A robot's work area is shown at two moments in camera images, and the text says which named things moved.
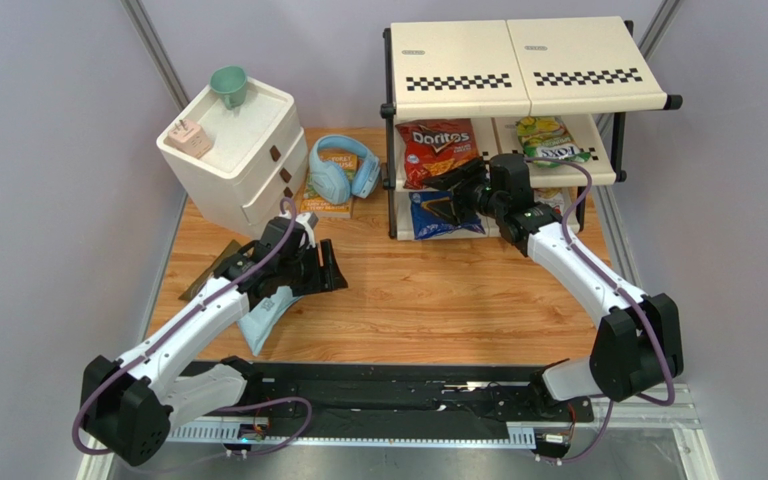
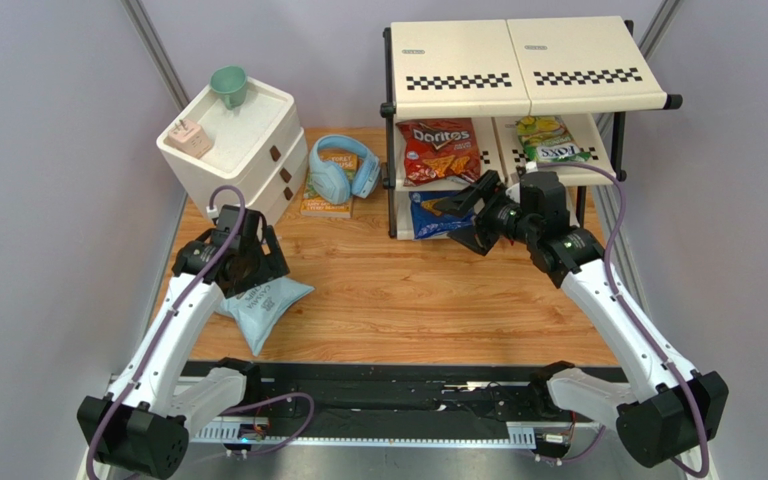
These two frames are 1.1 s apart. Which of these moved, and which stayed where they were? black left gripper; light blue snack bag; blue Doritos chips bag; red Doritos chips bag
Moved: black left gripper
Stayed: blue Doritos chips bag; red Doritos chips bag; light blue snack bag
